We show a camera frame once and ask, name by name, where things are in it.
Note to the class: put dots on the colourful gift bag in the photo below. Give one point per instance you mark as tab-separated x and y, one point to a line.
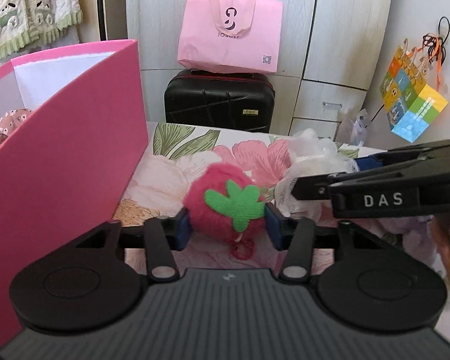
410	87

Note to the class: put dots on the pink tote bag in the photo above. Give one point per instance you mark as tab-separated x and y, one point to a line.
231	36

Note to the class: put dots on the pink storage box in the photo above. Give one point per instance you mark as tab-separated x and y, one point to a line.
65	169

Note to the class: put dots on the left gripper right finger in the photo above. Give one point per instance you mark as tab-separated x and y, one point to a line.
356	277

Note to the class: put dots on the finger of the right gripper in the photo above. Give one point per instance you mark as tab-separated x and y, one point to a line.
435	149
315	189

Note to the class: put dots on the floral brown scrunchie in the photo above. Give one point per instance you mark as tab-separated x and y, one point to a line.
11	120

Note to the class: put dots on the white mesh bath pouf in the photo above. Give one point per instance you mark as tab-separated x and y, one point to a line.
310	156

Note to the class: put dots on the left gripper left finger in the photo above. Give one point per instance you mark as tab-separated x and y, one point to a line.
99	277

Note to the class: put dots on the white wooden wardrobe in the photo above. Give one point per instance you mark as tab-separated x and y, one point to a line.
328	55

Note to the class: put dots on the floral table cloth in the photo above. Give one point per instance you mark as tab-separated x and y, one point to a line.
183	163

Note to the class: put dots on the red strawberry plush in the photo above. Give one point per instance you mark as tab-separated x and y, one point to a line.
225	204

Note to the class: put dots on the purple Kuromi plush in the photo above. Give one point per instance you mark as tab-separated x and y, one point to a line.
414	235

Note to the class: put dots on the black suitcase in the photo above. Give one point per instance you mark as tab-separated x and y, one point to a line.
240	101

